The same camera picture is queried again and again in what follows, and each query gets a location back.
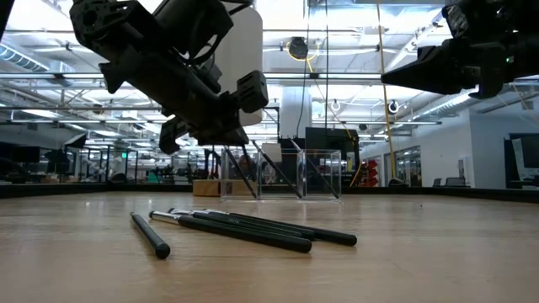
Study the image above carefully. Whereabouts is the black cabinet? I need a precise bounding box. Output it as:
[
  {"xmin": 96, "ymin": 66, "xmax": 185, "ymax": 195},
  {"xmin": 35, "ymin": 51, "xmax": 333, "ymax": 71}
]
[{"xmin": 305, "ymin": 127, "xmax": 361, "ymax": 189}]

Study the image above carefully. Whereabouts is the thin black pointed makeup brush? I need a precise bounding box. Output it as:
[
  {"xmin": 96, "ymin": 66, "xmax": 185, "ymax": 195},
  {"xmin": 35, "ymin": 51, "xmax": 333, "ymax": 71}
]
[{"xmin": 129, "ymin": 211, "xmax": 172, "ymax": 260}]

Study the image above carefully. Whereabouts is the red storage rack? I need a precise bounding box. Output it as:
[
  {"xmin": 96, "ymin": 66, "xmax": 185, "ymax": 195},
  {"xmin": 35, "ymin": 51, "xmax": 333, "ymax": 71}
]
[{"xmin": 361, "ymin": 159, "xmax": 379, "ymax": 189}]

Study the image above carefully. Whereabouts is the black hanging cable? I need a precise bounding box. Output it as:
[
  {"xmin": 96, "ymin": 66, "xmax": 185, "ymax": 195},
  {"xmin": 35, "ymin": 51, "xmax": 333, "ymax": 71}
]
[{"xmin": 323, "ymin": 0, "xmax": 329, "ymax": 148}]

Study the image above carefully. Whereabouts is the black ceiling cable reel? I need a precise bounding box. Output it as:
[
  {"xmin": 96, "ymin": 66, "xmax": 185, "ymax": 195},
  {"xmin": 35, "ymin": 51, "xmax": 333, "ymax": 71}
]
[{"xmin": 288, "ymin": 36, "xmax": 310, "ymax": 61}]

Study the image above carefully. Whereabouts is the white card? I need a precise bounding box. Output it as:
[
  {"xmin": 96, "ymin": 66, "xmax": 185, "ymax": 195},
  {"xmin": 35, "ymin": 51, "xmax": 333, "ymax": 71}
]
[{"xmin": 260, "ymin": 142, "xmax": 282, "ymax": 164}]

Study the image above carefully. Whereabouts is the black spoolie makeup brush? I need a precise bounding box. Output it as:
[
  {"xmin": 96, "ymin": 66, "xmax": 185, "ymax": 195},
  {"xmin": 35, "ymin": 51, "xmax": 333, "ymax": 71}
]
[{"xmin": 251, "ymin": 140, "xmax": 304, "ymax": 199}]

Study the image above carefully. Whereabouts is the yellow hanging strap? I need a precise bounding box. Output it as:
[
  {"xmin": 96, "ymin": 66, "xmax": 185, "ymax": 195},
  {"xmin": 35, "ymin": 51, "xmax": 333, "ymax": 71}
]
[{"xmin": 375, "ymin": 0, "xmax": 400, "ymax": 182}]

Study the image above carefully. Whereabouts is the dark wall screen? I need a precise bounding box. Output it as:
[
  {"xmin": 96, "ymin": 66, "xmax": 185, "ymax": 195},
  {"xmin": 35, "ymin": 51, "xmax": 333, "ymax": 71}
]
[{"xmin": 504, "ymin": 133, "xmax": 539, "ymax": 189}]

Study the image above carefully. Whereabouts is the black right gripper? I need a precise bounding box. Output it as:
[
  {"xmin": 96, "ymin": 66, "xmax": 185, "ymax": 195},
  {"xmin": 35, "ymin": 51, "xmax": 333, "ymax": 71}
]
[{"xmin": 381, "ymin": 0, "xmax": 539, "ymax": 100}]

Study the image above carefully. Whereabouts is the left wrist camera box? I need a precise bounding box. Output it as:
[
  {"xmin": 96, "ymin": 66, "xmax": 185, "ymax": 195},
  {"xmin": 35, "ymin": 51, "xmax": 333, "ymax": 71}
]
[{"xmin": 237, "ymin": 70, "xmax": 270, "ymax": 114}]

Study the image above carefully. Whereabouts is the white cylinder lamp wooden base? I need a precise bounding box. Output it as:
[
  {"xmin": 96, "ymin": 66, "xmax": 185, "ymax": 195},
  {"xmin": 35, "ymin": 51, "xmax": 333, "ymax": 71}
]
[{"xmin": 192, "ymin": 2, "xmax": 264, "ymax": 198}]

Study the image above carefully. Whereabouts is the black brush long silver ferrule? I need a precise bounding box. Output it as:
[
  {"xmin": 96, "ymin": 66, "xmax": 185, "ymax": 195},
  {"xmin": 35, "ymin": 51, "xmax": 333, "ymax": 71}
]
[{"xmin": 148, "ymin": 210, "xmax": 313, "ymax": 254}]

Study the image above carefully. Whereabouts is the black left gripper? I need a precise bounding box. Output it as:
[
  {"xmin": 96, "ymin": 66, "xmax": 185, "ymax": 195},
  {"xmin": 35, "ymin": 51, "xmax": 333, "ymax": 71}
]
[{"xmin": 99, "ymin": 45, "xmax": 250, "ymax": 156}]

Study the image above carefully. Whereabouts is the black table edge rim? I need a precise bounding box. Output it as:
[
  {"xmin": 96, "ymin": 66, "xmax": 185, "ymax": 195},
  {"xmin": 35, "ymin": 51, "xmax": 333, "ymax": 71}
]
[{"xmin": 0, "ymin": 183, "xmax": 539, "ymax": 204}]

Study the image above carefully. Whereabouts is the clear acrylic brush organizer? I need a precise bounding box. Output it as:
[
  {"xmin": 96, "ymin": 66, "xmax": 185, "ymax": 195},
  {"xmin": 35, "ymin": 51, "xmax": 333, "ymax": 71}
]
[{"xmin": 220, "ymin": 147, "xmax": 343, "ymax": 201}]

